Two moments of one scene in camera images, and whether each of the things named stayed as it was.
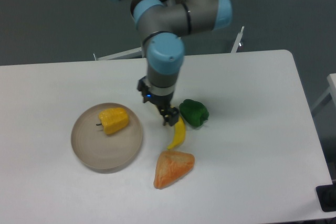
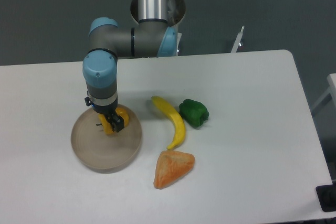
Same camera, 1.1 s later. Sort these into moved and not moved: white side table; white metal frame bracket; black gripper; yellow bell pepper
Moved: black gripper
Not moved: white side table; yellow bell pepper; white metal frame bracket
